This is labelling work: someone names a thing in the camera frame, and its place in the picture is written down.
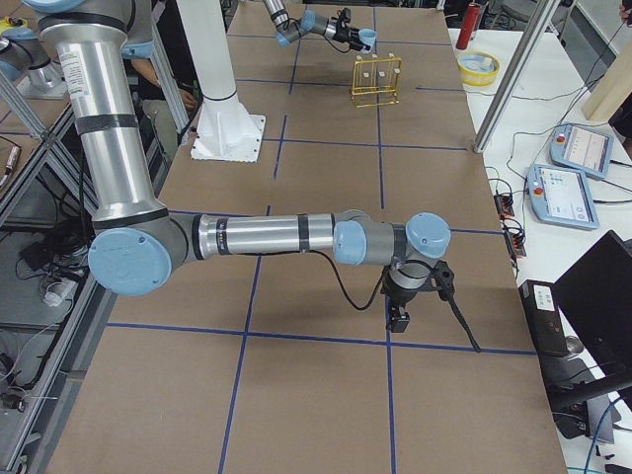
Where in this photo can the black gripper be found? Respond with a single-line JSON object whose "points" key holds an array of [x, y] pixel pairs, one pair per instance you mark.
{"points": [[401, 296], [344, 34]]}

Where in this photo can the light blue plastic cup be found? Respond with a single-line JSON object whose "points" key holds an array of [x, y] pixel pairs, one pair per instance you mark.
{"points": [[367, 37]]}

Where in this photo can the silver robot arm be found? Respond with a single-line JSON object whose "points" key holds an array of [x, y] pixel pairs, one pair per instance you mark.
{"points": [[290, 30], [139, 242]]}

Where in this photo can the red bottle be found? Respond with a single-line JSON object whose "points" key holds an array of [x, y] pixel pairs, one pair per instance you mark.
{"points": [[470, 22]]}

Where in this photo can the yellow tape roll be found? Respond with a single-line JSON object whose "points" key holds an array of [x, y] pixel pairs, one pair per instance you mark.
{"points": [[478, 68]]}

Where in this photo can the black computer box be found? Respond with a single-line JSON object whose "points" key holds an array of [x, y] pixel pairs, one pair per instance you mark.
{"points": [[543, 318]]}

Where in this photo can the orange black connector block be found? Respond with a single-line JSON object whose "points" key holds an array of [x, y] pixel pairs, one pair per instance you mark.
{"points": [[504, 204]]}

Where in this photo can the black monitor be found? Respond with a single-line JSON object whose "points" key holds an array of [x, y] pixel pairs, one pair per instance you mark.
{"points": [[594, 294]]}

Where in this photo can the lower teach pendant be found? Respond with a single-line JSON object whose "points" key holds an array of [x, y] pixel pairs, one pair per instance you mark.
{"points": [[561, 196]]}

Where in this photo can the teach pendant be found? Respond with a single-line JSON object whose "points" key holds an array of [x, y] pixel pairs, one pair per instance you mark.
{"points": [[561, 196], [582, 148]]}

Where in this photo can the seated person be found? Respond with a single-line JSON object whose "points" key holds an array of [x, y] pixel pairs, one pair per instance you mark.
{"points": [[154, 104]]}

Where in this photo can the upper teach pendant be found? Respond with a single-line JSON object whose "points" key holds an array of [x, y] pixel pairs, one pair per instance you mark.
{"points": [[582, 148]]}

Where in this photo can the wooden board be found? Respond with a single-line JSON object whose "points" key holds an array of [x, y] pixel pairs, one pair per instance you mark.
{"points": [[612, 90]]}

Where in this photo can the white power strip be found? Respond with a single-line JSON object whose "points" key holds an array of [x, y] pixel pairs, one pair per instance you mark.
{"points": [[56, 292]]}

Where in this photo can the gold wire cup holder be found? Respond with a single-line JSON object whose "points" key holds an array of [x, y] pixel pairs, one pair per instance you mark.
{"points": [[375, 80]]}

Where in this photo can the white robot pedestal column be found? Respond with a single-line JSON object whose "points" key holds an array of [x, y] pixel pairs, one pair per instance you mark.
{"points": [[225, 129]]}

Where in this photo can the aluminium frame post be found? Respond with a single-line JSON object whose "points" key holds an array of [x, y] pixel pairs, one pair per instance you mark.
{"points": [[526, 46]]}

